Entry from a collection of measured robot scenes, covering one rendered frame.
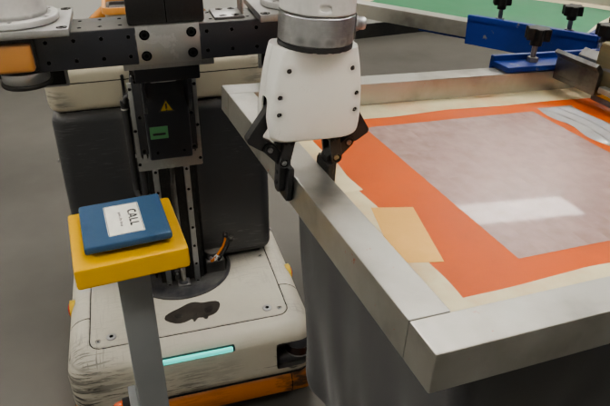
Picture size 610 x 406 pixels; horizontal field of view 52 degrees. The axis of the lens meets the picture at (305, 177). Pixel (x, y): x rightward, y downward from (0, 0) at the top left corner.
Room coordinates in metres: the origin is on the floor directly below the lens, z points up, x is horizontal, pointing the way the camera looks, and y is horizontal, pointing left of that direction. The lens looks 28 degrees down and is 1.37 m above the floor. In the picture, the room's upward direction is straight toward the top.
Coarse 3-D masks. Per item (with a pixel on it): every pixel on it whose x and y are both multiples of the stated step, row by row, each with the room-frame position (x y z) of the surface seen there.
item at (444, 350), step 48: (240, 96) 0.82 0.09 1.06; (384, 96) 0.92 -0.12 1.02; (432, 96) 0.95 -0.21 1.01; (336, 192) 0.55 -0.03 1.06; (336, 240) 0.48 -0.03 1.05; (384, 240) 0.47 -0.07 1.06; (384, 288) 0.39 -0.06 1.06; (576, 288) 0.41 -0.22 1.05; (432, 336) 0.34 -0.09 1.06; (480, 336) 0.34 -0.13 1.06; (528, 336) 0.35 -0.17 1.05; (576, 336) 0.37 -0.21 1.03; (432, 384) 0.32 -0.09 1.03
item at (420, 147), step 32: (384, 128) 0.82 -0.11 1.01; (416, 128) 0.82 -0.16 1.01; (448, 128) 0.83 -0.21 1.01; (480, 128) 0.84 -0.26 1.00; (512, 128) 0.84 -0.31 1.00; (544, 128) 0.85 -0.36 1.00; (352, 160) 0.70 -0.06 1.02; (384, 160) 0.71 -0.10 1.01; (416, 160) 0.71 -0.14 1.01; (448, 160) 0.72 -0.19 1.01; (480, 160) 0.73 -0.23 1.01; (512, 160) 0.73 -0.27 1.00; (544, 160) 0.74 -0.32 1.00; (576, 160) 0.74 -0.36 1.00
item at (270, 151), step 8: (272, 144) 0.58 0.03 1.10; (264, 152) 0.58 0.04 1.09; (272, 152) 0.58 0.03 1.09; (280, 168) 0.58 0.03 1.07; (288, 168) 0.58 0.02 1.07; (280, 176) 0.58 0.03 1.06; (288, 176) 0.58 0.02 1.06; (280, 184) 0.58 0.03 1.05; (288, 184) 0.58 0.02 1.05; (280, 192) 0.60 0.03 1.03; (288, 192) 0.58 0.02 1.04; (288, 200) 0.58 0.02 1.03
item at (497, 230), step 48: (384, 192) 0.62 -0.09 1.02; (432, 192) 0.63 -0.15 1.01; (480, 192) 0.64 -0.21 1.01; (528, 192) 0.64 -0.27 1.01; (576, 192) 0.65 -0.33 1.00; (432, 240) 0.52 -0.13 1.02; (480, 240) 0.53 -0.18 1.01; (528, 240) 0.53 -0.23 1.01; (576, 240) 0.54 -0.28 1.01; (480, 288) 0.45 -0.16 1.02
